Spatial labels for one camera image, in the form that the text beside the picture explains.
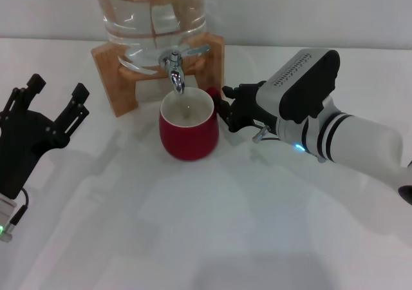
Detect right arm cable connector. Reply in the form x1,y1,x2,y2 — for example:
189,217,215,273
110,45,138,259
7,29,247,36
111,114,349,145
252,124,281,143

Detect chrome faucet with lever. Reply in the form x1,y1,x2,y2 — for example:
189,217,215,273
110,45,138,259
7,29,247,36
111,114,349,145
159,44,212,96

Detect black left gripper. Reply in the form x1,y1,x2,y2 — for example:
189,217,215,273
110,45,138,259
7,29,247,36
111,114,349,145
0,73,91,197

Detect wooden dispenser stand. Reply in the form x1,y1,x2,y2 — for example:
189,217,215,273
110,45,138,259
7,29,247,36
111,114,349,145
91,34,225,118

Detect glass water dispenser jar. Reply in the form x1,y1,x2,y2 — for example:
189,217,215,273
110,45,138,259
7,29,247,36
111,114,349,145
92,0,207,75

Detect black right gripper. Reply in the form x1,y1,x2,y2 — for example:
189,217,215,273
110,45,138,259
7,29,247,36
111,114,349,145
213,81,279,136

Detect red ceramic cup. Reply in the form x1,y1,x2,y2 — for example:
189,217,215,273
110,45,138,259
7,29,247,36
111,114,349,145
158,86,223,161

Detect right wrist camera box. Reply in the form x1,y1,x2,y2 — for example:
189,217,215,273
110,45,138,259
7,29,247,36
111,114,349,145
257,48,341,124

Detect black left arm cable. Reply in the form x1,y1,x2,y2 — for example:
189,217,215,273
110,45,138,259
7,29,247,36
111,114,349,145
0,188,30,242

